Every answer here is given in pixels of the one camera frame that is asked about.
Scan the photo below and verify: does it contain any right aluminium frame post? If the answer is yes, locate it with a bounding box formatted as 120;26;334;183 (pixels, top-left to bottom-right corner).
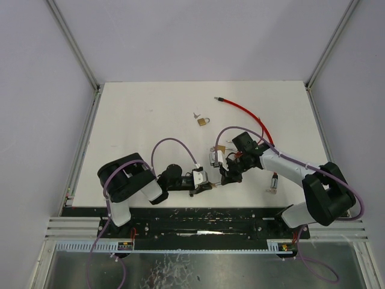
304;0;361;90

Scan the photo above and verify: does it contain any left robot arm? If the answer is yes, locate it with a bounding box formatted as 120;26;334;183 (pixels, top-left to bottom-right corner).
97;153;215;227

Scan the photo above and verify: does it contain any large brass padlock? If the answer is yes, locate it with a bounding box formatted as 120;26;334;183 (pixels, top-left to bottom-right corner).
210;145;238;154

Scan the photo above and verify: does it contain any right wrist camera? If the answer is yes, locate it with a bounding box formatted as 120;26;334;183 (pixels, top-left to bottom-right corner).
209;151;227;169

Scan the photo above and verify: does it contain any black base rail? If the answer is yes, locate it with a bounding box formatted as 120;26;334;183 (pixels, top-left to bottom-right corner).
99;207;310;250

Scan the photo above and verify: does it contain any left aluminium frame post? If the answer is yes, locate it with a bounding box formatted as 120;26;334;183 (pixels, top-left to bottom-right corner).
45;0;100;91

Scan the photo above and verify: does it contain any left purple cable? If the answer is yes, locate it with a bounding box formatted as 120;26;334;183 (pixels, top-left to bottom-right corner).
87;137;202;289

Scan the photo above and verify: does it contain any aluminium frame post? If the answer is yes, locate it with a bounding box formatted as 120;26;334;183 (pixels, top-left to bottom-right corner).
304;0;361;90
45;0;100;91

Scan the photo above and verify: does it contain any red cable lock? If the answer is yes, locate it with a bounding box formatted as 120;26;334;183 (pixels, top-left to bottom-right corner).
214;97;279;194

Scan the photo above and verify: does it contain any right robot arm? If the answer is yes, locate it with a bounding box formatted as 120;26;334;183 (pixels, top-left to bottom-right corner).
213;130;357;228

